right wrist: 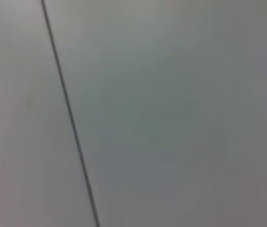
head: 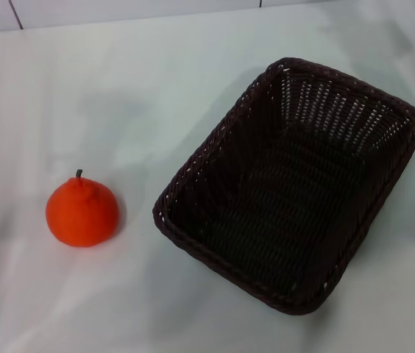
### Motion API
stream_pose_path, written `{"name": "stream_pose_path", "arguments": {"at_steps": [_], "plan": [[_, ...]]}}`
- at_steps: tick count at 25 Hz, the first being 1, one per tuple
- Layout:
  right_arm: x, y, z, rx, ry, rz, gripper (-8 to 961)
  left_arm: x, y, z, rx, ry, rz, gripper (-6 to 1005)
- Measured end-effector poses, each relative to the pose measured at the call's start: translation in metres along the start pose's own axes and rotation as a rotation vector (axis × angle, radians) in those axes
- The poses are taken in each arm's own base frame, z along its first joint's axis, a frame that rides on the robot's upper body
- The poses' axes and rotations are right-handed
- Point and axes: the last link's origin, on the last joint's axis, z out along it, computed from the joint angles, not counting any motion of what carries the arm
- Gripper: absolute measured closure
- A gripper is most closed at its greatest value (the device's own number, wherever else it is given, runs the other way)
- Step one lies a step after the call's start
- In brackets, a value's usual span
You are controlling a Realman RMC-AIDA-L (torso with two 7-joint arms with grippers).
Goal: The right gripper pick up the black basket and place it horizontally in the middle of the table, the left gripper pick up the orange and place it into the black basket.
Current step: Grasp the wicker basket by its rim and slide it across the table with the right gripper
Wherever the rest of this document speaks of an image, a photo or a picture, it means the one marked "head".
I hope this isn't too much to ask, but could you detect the dark brown woven basket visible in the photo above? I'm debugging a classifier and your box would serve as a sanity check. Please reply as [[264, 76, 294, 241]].
[[152, 57, 415, 316]]

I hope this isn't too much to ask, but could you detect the white tablecloth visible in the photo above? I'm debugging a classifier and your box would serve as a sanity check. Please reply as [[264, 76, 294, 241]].
[[0, 5, 415, 353]]

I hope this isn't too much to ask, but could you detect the orange toy tangerine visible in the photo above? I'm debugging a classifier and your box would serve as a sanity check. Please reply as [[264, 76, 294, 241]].
[[45, 168, 121, 249]]

